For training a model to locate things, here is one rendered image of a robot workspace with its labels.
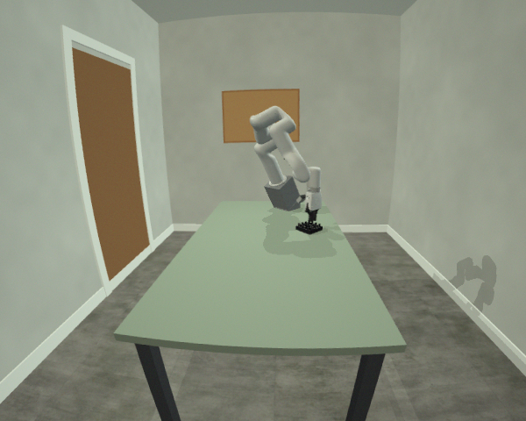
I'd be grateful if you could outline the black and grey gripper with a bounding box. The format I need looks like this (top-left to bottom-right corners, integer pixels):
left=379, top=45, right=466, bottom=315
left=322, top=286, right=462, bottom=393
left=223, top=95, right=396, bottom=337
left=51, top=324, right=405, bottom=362
left=305, top=191, right=322, bottom=222

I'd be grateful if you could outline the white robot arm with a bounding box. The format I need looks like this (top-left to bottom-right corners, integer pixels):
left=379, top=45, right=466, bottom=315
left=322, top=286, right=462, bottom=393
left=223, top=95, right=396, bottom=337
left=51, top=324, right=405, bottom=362
left=250, top=106, right=321, bottom=193

